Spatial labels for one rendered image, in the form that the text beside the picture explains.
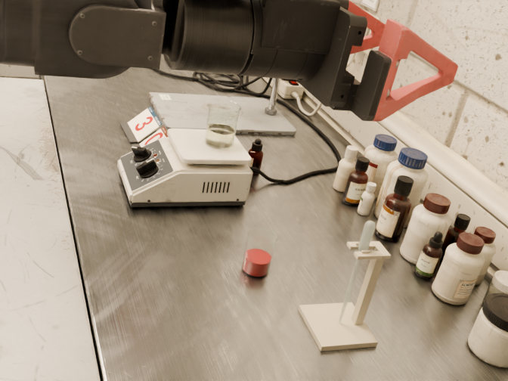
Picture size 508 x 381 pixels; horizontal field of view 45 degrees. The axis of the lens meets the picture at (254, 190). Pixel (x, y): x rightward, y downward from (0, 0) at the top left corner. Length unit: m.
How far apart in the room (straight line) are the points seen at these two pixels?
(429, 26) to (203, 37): 0.92
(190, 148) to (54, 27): 0.65
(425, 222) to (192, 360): 0.44
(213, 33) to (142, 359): 0.43
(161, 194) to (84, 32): 0.63
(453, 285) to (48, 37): 0.71
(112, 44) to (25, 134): 0.84
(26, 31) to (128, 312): 0.48
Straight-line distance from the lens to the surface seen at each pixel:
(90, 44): 0.39
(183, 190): 1.00
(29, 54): 0.40
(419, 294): 0.96
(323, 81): 0.45
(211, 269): 0.89
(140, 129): 1.25
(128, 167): 1.05
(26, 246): 0.90
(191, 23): 0.41
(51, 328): 0.77
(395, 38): 0.43
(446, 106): 1.23
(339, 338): 0.81
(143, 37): 0.39
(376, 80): 0.43
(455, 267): 0.94
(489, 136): 1.14
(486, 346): 0.88
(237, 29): 0.42
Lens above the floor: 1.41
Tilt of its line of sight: 27 degrees down
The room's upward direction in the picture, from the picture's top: 12 degrees clockwise
